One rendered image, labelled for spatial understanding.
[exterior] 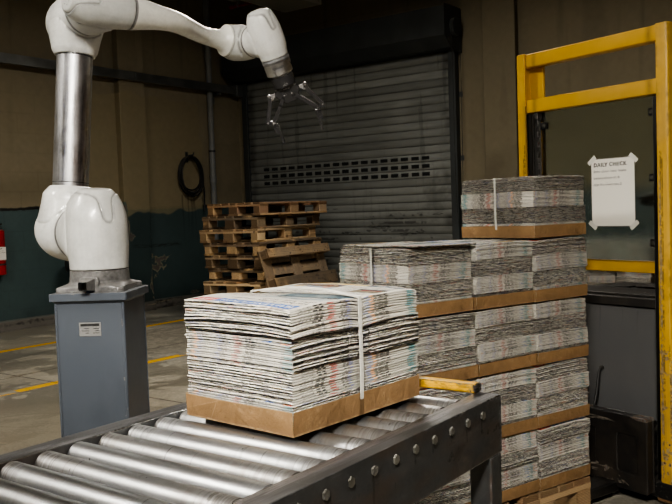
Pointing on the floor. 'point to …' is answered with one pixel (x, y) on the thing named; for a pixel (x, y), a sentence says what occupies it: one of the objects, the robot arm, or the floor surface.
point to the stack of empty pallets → (237, 262)
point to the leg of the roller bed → (487, 482)
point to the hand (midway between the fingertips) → (302, 132)
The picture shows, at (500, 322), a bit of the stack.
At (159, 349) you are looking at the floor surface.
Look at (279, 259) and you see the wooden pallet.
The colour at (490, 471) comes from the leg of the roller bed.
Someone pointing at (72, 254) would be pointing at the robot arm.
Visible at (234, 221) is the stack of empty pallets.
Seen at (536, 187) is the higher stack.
